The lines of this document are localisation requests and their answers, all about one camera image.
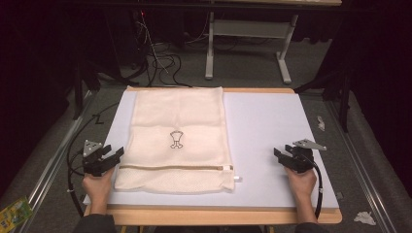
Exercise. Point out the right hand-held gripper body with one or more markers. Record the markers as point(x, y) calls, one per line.
point(302, 160)

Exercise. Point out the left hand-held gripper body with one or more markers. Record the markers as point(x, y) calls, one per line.
point(92, 161)

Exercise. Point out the cream mesh laundry bag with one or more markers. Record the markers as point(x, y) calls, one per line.
point(176, 116)

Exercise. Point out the person's right hand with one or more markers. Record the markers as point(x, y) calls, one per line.
point(302, 186)

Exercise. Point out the person's left hand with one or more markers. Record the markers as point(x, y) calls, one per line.
point(97, 187)

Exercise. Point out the white board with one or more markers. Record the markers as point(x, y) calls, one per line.
point(268, 129)

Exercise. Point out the small white scrap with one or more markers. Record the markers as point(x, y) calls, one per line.
point(321, 123)

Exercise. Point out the black stand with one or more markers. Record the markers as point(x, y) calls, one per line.
point(344, 103)
point(77, 90)

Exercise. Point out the crumpled white paper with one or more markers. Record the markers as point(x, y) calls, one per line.
point(364, 218)

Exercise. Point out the green printed packet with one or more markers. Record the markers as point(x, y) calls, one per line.
point(13, 215)

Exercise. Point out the metal floor rail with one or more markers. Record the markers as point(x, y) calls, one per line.
point(51, 161)
point(359, 168)

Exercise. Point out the white metal desk frame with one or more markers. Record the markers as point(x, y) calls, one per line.
point(249, 28)

